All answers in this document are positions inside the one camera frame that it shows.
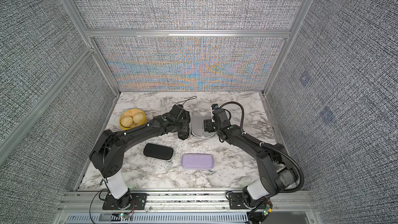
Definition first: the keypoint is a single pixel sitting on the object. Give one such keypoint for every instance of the left steamed bun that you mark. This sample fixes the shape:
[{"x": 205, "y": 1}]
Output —
[{"x": 126, "y": 121}]

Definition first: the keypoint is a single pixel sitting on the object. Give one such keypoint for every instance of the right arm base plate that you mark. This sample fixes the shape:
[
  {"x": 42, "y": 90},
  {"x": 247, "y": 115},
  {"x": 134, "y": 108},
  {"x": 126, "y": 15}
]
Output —
[{"x": 236, "y": 200}]

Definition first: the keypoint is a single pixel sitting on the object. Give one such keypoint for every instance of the grey zippered case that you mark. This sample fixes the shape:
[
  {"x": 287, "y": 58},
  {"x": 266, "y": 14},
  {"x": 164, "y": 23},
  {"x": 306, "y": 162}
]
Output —
[{"x": 158, "y": 151}]

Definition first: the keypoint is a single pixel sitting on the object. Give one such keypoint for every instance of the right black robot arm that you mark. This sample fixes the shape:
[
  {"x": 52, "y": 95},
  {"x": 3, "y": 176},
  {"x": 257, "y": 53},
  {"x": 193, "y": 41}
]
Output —
[{"x": 278, "y": 172}]

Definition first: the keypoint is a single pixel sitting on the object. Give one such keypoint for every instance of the steamed bun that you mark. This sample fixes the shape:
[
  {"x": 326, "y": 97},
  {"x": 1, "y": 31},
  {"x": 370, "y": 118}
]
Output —
[
  {"x": 126, "y": 121},
  {"x": 139, "y": 118}
]

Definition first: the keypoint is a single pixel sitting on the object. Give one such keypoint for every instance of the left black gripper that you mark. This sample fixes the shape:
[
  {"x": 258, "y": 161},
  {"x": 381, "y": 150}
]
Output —
[{"x": 186, "y": 127}]

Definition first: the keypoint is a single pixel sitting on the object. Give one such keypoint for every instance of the black umbrella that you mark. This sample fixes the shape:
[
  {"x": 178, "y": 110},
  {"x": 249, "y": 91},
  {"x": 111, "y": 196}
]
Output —
[{"x": 184, "y": 131}]

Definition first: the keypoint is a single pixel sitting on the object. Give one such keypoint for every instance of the aluminium front rail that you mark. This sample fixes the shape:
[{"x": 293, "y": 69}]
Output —
[{"x": 183, "y": 200}]

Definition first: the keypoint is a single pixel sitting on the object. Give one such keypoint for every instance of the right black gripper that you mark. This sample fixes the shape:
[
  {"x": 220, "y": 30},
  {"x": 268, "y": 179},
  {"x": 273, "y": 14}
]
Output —
[{"x": 208, "y": 125}]

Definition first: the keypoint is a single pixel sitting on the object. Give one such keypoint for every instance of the yellow bamboo steamer basket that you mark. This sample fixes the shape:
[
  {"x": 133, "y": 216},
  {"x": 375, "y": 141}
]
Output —
[{"x": 132, "y": 112}]

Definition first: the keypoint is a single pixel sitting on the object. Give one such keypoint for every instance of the grey open case back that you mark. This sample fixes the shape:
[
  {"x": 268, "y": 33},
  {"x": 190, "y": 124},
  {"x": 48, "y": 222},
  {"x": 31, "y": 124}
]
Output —
[{"x": 197, "y": 125}]

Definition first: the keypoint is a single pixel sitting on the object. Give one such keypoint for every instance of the white vented cable tray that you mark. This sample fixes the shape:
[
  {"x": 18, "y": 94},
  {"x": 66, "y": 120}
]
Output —
[{"x": 157, "y": 218}]

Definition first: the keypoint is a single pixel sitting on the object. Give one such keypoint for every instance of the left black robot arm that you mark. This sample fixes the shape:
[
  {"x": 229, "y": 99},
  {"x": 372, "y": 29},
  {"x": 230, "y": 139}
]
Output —
[{"x": 107, "y": 154}]

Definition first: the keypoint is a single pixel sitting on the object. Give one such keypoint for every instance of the right steamed bun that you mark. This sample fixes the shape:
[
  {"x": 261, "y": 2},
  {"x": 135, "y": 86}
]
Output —
[{"x": 139, "y": 118}]

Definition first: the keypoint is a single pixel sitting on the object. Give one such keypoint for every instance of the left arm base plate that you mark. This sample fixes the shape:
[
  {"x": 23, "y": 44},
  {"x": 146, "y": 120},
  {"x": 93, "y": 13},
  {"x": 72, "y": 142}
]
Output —
[{"x": 127, "y": 202}]

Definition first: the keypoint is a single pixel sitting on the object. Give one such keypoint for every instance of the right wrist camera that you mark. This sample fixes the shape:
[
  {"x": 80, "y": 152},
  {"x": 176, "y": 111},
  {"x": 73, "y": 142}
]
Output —
[{"x": 213, "y": 108}]

